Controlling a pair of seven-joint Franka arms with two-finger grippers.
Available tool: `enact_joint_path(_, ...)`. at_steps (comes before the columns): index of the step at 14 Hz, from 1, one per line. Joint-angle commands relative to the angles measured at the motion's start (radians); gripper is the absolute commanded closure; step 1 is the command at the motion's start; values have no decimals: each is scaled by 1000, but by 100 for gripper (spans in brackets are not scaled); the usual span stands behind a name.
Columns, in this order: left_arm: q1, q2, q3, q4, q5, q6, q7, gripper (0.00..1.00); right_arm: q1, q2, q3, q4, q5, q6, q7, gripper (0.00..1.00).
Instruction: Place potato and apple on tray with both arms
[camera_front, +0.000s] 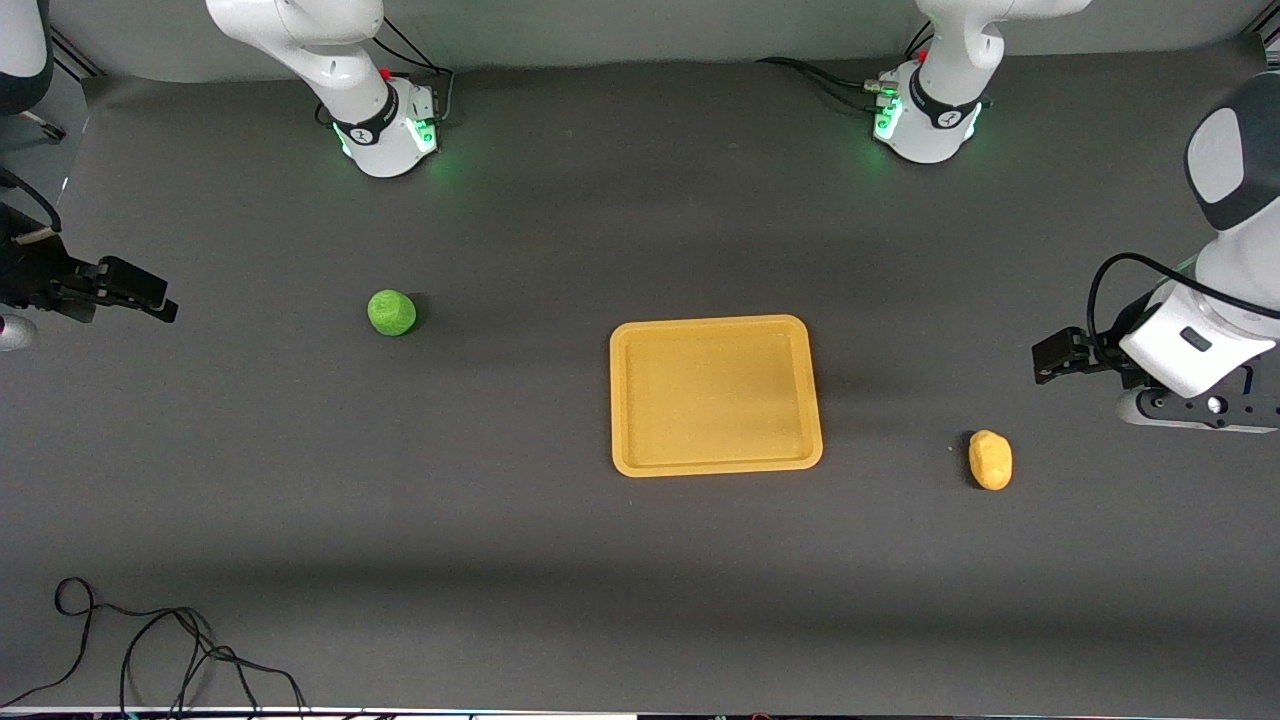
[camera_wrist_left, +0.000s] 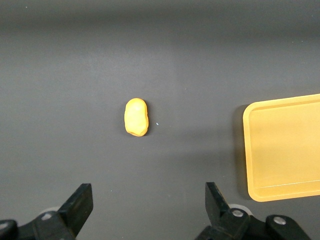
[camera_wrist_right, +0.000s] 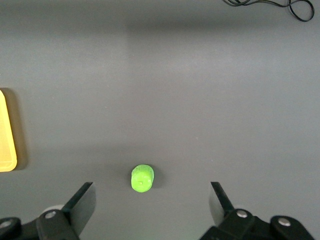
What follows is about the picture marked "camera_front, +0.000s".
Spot black frame rail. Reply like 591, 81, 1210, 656
45, 25, 103, 83

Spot black right arm wrist cable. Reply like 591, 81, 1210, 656
0, 165, 63, 233

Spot black left arm wrist cable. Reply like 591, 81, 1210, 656
1087, 252, 1280, 363

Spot black arm base cables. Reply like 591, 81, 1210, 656
316, 18, 457, 129
756, 22, 936, 113

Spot black left arm base cables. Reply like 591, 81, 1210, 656
756, 22, 936, 113

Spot green apple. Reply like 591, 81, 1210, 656
367, 289, 418, 337

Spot yellow plastic tray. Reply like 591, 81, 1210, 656
609, 314, 824, 479

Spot black arm wrist cable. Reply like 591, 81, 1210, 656
0, 165, 63, 233
1087, 252, 1280, 363

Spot dark grey table mat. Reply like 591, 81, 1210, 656
0, 35, 1280, 717

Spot black right arm base cables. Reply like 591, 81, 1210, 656
316, 18, 457, 129

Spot yellow potato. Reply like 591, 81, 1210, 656
968, 429, 1014, 492

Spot loose black floor cable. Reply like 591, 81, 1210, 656
0, 577, 309, 719

